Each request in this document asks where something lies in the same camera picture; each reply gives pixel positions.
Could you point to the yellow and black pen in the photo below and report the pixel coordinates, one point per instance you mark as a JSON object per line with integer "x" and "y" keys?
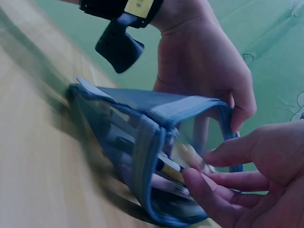
{"x": 172, "y": 172}

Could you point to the person's right hand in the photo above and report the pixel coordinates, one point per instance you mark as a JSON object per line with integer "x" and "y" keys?
{"x": 273, "y": 171}

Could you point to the small yellow translucent object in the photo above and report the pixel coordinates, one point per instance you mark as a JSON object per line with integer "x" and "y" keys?
{"x": 190, "y": 153}

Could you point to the person's left hand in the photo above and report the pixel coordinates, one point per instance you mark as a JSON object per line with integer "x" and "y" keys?
{"x": 199, "y": 59}

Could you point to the blue mesh zipper pouch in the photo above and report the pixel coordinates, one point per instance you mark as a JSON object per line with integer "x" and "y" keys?
{"x": 142, "y": 133}

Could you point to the black wrist band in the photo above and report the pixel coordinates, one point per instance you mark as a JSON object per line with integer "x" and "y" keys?
{"x": 118, "y": 47}

